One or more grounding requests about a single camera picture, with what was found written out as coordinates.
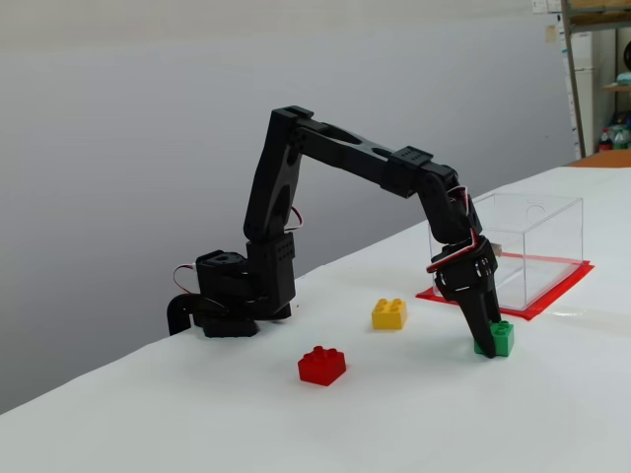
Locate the black table clamp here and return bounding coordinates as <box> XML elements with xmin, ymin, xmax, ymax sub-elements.
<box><xmin>166</xmin><ymin>294</ymin><xmax>204</xmax><ymax>337</ymax></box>

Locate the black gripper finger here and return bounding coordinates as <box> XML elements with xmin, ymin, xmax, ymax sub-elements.
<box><xmin>485</xmin><ymin>287</ymin><xmax>502</xmax><ymax>324</ymax></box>
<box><xmin>440</xmin><ymin>289</ymin><xmax>498</xmax><ymax>360</ymax></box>

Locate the yellow lego brick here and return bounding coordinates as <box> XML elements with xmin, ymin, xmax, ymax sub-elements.
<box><xmin>371</xmin><ymin>297</ymin><xmax>410</xmax><ymax>332</ymax></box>

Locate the green lego brick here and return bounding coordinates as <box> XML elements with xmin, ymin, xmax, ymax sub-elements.
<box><xmin>473</xmin><ymin>319</ymin><xmax>516</xmax><ymax>358</ymax></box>

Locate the metal shelf rack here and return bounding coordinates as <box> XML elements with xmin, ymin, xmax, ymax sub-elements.
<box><xmin>560</xmin><ymin>0</ymin><xmax>631</xmax><ymax>160</ymax></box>

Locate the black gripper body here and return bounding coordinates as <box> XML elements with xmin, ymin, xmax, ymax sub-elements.
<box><xmin>427</xmin><ymin>235</ymin><xmax>500</xmax><ymax>298</ymax></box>

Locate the red tape frame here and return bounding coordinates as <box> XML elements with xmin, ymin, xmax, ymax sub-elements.
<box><xmin>414</xmin><ymin>251</ymin><xmax>596</xmax><ymax>323</ymax></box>

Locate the red lego brick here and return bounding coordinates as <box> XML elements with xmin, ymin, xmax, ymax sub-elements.
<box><xmin>297</xmin><ymin>345</ymin><xmax>348</xmax><ymax>388</ymax></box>

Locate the transparent plastic box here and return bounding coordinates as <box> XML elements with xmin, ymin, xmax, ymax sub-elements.
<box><xmin>427</xmin><ymin>191</ymin><xmax>585</xmax><ymax>312</ymax></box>

